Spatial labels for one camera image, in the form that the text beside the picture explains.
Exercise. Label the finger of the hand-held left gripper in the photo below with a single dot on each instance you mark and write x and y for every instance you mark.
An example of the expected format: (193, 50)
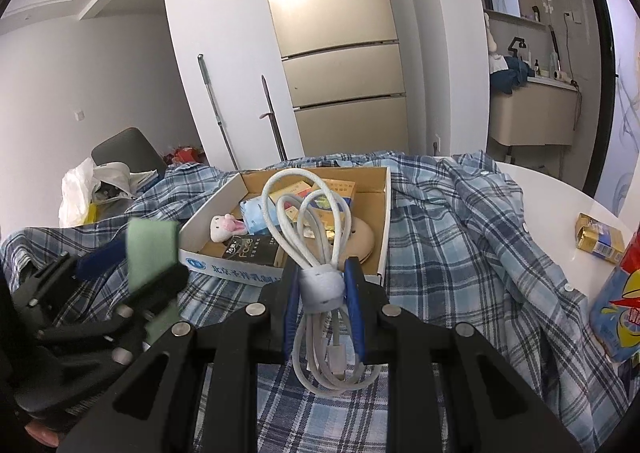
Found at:
(160, 283)
(97, 260)

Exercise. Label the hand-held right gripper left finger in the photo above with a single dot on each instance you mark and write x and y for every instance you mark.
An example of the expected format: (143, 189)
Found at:
(290, 313)

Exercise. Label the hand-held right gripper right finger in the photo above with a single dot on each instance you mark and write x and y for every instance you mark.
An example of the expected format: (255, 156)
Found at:
(357, 313)

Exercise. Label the green cloth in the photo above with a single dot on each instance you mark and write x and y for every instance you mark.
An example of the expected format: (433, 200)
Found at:
(150, 248)

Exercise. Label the black tissue pack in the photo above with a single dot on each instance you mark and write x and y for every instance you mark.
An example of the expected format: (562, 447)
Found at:
(250, 250)

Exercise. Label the beige round case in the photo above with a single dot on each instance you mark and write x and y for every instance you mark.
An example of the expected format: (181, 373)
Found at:
(362, 238)

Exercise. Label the light blue tissue packet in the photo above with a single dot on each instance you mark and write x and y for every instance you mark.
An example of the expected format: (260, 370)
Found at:
(255, 215)

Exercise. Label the cardboard box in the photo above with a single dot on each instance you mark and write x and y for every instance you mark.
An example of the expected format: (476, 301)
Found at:
(372, 203)

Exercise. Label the gold packet with red print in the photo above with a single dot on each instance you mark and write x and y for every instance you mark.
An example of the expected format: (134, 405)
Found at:
(342, 190)

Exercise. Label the gold red small carton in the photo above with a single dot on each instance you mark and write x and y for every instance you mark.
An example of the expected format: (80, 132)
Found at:
(295, 188)

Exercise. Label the person's left hand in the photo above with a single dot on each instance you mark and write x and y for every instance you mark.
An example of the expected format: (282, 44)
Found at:
(42, 434)

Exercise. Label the white plastic bag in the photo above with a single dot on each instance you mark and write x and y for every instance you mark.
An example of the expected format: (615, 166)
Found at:
(75, 193)

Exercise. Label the white grey bag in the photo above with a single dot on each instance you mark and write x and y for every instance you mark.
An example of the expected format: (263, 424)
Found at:
(115, 173)

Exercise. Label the yellow red small box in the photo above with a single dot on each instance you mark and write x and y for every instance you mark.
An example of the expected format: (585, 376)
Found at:
(330, 228)

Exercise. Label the stack of papers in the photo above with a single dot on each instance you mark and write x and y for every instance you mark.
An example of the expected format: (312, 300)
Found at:
(145, 179)

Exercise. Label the grey chair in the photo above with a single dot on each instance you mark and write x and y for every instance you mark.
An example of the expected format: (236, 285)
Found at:
(125, 148)

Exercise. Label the blue plaid shirt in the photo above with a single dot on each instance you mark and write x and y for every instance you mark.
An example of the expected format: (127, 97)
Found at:
(450, 243)

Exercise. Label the red bags on floor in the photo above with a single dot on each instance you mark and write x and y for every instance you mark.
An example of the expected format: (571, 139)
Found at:
(185, 153)

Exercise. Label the gold blue carton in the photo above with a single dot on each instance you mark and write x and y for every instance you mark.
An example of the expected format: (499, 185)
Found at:
(597, 238)

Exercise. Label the blue yellow bag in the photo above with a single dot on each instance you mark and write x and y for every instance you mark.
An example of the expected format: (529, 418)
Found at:
(620, 318)

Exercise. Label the beige bathroom vanity cabinet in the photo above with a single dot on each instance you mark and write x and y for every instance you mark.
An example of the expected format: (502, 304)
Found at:
(530, 113)

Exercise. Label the dark blue cloth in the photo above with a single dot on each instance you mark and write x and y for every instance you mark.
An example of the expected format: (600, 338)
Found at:
(505, 75)

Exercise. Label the gold refrigerator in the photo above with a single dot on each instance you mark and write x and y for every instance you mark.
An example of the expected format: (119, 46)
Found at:
(330, 8)

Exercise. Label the white hair dryer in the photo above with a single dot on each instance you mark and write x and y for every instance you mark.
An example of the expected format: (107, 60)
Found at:
(561, 76)

